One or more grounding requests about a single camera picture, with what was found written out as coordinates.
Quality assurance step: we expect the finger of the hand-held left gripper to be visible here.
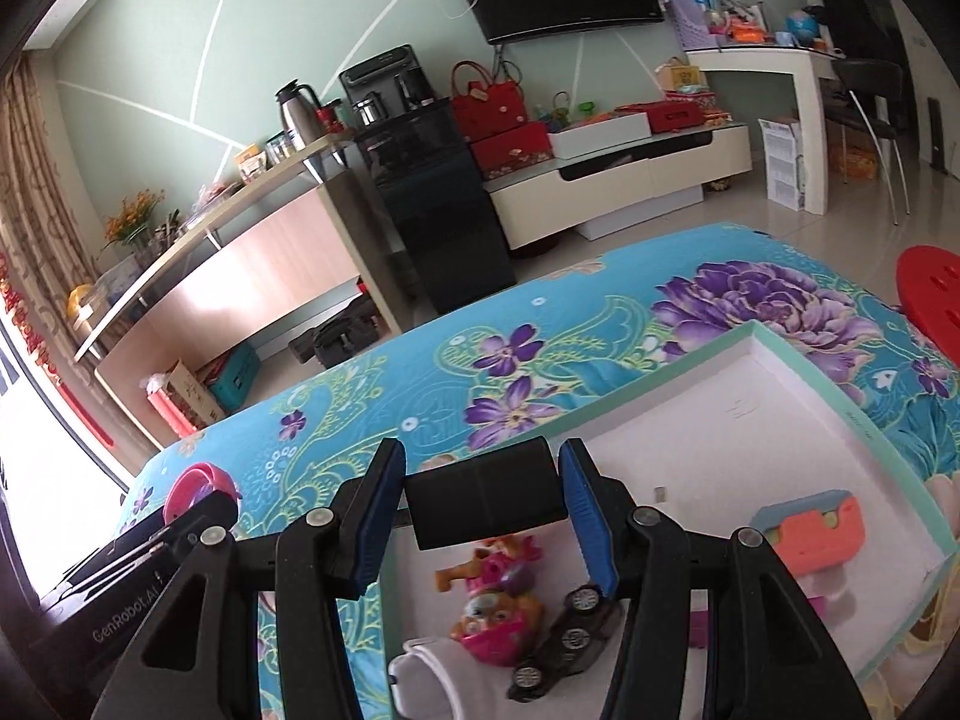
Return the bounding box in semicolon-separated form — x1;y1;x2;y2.
161;493;241;541

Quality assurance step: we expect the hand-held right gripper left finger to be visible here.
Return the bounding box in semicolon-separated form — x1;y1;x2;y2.
90;437;407;720

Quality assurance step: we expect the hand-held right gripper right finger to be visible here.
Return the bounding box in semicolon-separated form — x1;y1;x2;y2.
557;437;875;720

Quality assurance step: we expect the black rectangular box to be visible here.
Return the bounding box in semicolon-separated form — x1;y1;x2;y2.
403;435;569;551

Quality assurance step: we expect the black toy car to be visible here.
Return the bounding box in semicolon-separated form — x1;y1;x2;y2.
506;583;623;704

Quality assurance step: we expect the teal box with white inside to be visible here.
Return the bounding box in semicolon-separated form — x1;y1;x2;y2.
259;319;957;720

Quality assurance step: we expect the white watch band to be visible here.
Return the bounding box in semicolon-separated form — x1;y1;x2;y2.
386;636;460;720

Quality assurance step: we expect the red paper bag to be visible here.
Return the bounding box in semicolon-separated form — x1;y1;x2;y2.
146;375;196;440

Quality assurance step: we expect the brown carton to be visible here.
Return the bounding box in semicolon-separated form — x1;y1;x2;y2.
165;360;226;428

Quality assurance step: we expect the pink dog toy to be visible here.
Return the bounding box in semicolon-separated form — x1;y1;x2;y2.
435;532;547;667

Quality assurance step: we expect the blue crate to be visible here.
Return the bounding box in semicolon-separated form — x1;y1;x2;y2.
206;345;262;412

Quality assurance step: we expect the red hanging ornament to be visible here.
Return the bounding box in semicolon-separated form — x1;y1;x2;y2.
0;251;132;481

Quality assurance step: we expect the black bag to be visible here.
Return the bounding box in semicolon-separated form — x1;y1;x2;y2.
289;298;383;368

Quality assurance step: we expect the small orange blue plastic toy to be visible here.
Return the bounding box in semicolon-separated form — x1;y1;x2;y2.
750;490;865;575

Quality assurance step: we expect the floral blanket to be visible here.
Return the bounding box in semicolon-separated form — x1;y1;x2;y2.
124;221;960;720

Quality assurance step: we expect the wooden desk with shelf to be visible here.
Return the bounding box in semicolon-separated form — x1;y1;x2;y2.
71;127;410;458

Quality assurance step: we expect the orange flower bouquet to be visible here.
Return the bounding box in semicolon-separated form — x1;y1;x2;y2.
101;191;166;248

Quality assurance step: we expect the black tea bar machine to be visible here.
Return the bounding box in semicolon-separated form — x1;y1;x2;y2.
339;45;518;316

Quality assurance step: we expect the cream television stand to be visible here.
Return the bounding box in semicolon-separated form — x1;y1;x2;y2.
484;124;752;252

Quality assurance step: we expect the beige curtain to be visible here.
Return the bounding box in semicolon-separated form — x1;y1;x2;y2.
0;60;98;361

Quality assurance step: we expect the red gift box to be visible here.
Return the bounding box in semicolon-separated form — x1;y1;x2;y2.
471;124;554;181

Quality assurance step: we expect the white carton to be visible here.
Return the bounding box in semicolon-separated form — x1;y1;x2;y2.
757;116;807;211

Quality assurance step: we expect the dark thermos jug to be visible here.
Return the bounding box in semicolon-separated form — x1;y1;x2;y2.
274;80;323;151

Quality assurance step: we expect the red stool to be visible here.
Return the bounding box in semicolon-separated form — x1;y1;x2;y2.
896;246;960;342

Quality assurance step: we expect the red gift bag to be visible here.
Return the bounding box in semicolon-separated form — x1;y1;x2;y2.
450;64;530;143

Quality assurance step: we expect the white curved desk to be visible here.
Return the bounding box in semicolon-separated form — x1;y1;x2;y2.
686;41;848;215

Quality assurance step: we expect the purple basket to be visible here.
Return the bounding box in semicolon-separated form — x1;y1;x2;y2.
671;0;721;53

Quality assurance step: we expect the black chair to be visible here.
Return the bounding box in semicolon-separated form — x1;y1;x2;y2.
814;0;912;226

